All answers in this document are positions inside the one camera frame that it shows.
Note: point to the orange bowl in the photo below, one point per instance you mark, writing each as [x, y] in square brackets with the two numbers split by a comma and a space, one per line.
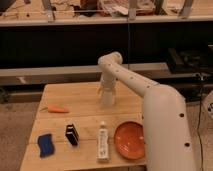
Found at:
[129, 140]

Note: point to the white glue bottle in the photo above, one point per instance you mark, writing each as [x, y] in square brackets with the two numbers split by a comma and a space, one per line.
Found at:
[102, 143]

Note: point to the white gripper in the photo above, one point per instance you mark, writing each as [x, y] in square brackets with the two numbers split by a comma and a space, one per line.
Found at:
[107, 85]

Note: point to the blue sponge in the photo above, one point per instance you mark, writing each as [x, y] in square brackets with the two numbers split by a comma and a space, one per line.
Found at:
[45, 145]

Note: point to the orange carrot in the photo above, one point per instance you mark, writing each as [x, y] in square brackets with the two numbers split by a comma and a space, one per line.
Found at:
[55, 109]

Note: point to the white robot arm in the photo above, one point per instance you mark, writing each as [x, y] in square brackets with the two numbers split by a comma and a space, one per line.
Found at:
[168, 144]

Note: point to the wooden table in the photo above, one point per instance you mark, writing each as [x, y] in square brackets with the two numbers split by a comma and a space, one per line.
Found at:
[86, 114]

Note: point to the black eraser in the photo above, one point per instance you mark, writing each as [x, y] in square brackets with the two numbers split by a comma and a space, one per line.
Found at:
[72, 134]

